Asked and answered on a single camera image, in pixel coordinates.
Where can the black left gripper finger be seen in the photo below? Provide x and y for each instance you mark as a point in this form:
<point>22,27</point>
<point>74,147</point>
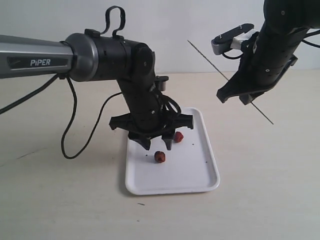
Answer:
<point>168,140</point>
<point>143,142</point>

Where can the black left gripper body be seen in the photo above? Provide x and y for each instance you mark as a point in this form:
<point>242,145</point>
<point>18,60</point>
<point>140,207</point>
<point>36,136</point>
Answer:
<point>151,127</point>

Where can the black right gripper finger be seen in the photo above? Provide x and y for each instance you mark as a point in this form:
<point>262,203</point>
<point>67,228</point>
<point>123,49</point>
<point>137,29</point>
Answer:
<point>248,98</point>
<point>237,86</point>

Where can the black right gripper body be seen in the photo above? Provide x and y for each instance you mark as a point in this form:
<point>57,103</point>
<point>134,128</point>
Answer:
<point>262,67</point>

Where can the red fruit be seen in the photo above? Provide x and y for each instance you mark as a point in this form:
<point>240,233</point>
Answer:
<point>159,157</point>
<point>178,137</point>

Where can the thin metal skewer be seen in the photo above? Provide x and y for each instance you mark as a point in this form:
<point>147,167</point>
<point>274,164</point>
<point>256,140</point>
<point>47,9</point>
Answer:
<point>226,78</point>

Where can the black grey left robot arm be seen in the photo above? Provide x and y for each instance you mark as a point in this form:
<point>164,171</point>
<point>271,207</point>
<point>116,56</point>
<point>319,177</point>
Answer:
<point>88,56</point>

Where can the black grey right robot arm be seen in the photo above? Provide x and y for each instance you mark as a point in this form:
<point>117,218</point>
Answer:
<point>286,20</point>

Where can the white plastic tray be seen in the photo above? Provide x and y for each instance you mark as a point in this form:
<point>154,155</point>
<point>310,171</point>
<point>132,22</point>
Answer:
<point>190,166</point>

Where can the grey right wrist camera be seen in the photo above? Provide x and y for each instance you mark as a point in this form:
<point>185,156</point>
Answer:
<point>233,39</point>

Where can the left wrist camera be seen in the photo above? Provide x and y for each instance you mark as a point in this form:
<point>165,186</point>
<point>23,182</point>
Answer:
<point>160,82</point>

